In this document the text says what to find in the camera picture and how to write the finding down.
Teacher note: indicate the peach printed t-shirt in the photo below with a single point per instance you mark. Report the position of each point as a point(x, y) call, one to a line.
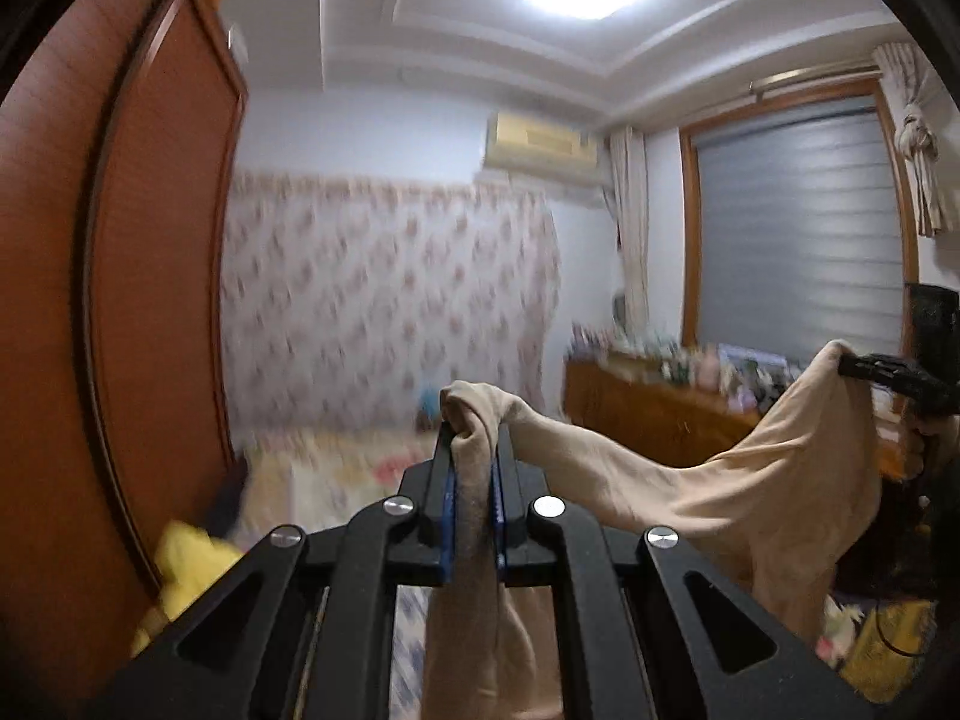
point(675, 495)

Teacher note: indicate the wooden window frame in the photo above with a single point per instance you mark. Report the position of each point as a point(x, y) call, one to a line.
point(688, 240)

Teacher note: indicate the yellow cloth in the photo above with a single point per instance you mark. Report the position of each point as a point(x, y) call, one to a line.
point(896, 645)

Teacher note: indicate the curtain rod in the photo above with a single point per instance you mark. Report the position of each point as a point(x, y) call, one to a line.
point(817, 76)

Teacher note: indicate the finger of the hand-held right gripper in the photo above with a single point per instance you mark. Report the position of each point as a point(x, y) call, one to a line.
point(877, 367)

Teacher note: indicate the person's right hand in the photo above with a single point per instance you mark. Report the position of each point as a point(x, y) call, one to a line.
point(916, 450)

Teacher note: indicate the yellow plush toy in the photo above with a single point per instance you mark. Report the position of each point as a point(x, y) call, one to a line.
point(187, 562)

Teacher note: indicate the person's right forearm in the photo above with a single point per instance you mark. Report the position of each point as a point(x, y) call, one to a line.
point(900, 540)

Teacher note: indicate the wooden sideboard cabinet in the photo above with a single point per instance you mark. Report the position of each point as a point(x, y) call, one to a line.
point(637, 412)

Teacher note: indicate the floral quilt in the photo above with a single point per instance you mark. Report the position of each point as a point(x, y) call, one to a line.
point(330, 472)

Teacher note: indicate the cardboard box with blue bag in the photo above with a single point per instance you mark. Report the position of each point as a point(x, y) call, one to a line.
point(427, 409)

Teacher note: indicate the wooden louvered wardrobe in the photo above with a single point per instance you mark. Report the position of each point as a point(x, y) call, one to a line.
point(150, 277)

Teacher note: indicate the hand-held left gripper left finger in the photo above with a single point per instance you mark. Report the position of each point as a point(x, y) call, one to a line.
point(448, 517)

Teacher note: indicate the grey window blind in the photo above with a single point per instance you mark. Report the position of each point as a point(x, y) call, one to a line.
point(795, 232)

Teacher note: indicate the circle patterned wall curtain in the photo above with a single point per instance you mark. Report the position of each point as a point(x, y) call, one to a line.
point(390, 300)

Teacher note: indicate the pink bottle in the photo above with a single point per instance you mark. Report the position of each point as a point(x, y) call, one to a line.
point(709, 369)

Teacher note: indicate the tied cream window curtain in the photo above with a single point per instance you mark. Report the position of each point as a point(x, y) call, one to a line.
point(919, 142)

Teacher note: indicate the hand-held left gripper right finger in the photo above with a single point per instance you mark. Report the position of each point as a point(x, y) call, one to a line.
point(500, 517)

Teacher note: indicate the wall air conditioner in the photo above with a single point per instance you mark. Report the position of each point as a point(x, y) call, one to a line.
point(540, 146)

